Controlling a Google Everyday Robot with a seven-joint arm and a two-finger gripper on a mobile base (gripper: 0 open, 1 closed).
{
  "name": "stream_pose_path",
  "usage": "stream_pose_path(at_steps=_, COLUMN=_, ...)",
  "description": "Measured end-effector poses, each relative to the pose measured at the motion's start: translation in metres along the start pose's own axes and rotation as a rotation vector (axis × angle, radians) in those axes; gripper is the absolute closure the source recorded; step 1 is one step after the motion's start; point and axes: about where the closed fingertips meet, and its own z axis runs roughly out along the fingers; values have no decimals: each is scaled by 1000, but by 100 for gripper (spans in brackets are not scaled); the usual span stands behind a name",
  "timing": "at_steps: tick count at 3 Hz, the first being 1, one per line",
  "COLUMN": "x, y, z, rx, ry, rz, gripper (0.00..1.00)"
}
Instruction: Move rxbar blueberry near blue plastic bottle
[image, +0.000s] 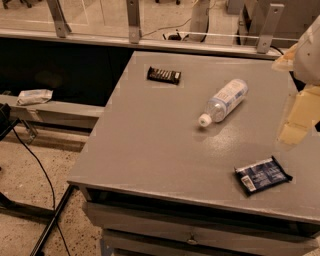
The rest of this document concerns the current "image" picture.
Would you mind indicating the clear plastic water bottle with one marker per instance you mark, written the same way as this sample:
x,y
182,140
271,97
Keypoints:
x,y
223,102

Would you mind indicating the grey metal rail bracket right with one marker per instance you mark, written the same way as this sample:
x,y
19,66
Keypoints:
x,y
268,29

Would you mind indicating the dark chocolate snack bar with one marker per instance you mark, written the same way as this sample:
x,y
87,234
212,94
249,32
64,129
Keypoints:
x,y
165,76

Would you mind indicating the grey metal rail bracket middle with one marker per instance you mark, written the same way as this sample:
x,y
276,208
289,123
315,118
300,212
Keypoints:
x,y
133,14

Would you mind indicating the grey drawer cabinet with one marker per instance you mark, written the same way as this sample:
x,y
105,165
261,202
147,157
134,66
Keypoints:
x,y
140,226

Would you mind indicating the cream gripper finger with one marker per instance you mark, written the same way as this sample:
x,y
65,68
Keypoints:
x,y
304,114
286,61

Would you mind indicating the grey metal rail bracket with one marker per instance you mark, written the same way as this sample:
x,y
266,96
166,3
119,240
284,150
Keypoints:
x,y
268,29
61,26
133,14

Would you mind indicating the black metal stand leg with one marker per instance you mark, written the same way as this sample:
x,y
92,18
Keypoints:
x,y
37,250

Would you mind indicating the grey metal shelf beam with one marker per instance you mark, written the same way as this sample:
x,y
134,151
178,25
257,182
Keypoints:
x,y
55,112

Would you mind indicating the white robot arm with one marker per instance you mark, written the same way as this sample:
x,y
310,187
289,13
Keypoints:
x,y
303,59

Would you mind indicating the blue rxbar blueberry wrapper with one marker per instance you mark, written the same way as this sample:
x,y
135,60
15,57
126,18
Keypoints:
x,y
261,176

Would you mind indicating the grey metal rail bracket left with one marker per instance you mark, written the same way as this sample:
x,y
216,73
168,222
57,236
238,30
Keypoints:
x,y
61,26

